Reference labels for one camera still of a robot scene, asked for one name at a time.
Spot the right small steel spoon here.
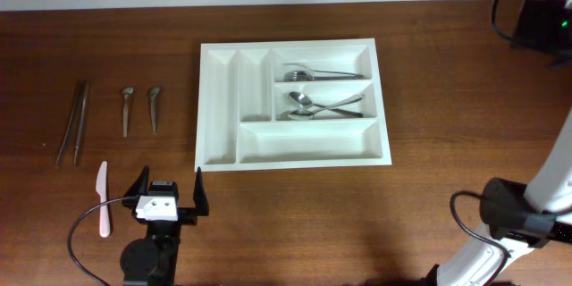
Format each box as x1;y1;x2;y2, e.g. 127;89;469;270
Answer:
149;87;161;135

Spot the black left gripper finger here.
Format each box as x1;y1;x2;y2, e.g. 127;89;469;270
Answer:
122;166;149;208
193;167;209;216

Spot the steel fork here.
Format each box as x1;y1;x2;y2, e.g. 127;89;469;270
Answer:
282;71;366;82
282;63;365;79
282;70;366;81

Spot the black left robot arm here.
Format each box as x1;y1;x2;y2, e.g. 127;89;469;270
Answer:
120;167;209;285

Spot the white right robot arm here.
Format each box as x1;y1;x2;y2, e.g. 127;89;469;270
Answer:
423;0;571;286

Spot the white cutlery tray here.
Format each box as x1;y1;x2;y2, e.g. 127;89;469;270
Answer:
195;38;392;172

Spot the left small steel spoon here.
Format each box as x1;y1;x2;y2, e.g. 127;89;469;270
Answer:
122;87;134;138

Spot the pink plastic knife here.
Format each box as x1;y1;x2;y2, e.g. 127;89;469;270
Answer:
96;161;111;238

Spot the steel tablespoon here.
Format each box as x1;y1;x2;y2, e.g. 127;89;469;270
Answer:
287;91;365;119
288;94;365;121

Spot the small steel spoon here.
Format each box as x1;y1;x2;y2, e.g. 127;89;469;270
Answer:
122;87;134;138
149;87;161;135

